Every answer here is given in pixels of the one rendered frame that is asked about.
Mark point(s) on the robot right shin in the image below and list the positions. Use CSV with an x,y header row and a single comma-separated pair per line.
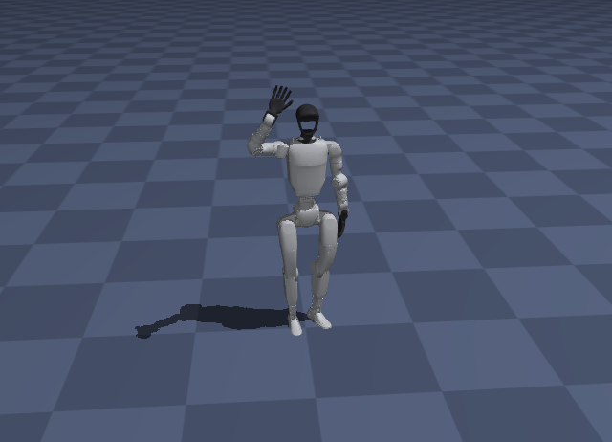
x,y
290,290

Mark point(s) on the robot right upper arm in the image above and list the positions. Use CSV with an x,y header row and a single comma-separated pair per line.
x,y
278,149

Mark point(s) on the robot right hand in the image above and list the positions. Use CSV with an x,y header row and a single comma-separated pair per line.
x,y
277,105

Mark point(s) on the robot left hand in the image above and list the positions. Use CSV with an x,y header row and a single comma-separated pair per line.
x,y
341,222

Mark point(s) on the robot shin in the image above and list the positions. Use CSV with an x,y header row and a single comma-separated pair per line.
x,y
319,288
290,290

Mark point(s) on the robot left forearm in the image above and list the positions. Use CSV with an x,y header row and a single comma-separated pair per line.
x,y
342,201

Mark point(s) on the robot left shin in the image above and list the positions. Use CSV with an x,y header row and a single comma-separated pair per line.
x,y
319,288

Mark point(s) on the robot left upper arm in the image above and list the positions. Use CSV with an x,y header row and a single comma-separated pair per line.
x,y
339,180

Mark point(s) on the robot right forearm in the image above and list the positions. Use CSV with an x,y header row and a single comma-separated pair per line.
x,y
259,136

